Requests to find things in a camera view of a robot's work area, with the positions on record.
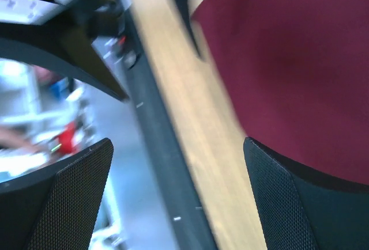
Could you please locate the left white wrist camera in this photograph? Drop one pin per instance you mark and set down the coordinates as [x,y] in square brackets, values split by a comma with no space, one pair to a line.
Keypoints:
[28,12]

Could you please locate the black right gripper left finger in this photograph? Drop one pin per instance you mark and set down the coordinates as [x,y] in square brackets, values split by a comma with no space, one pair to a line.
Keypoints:
[56,207]

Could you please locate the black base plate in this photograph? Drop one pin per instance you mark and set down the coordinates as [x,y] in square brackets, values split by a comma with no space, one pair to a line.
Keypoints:
[184,208]

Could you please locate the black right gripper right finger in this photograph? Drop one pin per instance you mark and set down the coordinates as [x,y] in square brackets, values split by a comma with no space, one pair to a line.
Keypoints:
[302,208]

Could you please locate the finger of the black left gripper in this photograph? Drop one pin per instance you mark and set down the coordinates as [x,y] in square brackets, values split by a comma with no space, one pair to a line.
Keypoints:
[184,11]
[64,49]

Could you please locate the maroon t shirt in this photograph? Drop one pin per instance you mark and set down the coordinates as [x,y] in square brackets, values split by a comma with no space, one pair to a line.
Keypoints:
[296,72]

